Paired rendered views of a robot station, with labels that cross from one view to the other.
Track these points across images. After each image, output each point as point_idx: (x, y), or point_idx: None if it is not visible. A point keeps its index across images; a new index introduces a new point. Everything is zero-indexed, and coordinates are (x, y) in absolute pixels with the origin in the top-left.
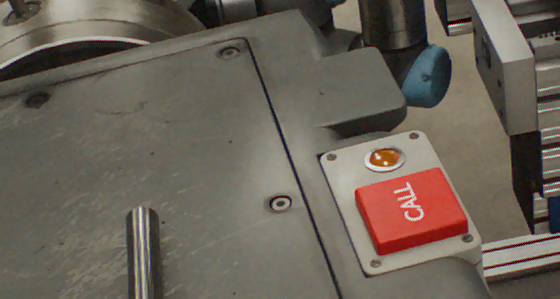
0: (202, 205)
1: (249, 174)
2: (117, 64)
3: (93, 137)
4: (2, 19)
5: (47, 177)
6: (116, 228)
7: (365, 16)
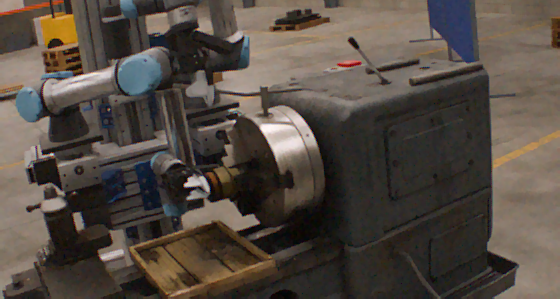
0: (356, 73)
1: (344, 73)
2: (305, 89)
3: (338, 83)
4: (267, 119)
5: (356, 82)
6: (368, 75)
7: (189, 156)
